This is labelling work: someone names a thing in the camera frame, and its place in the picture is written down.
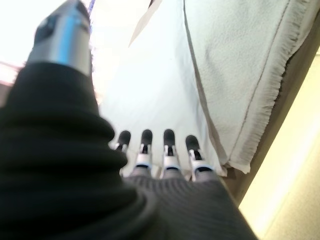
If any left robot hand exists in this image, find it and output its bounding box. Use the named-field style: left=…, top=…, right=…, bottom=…
left=0, top=0, right=258, bottom=240

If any white duvet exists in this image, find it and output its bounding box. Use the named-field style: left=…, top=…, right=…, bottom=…
left=91, top=0, right=227, bottom=177

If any white fringed fleece blanket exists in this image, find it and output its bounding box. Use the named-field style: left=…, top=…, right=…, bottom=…
left=183, top=0, right=320, bottom=175

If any brown upholstered bed frame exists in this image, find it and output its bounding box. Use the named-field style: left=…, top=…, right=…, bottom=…
left=223, top=23, right=320, bottom=203

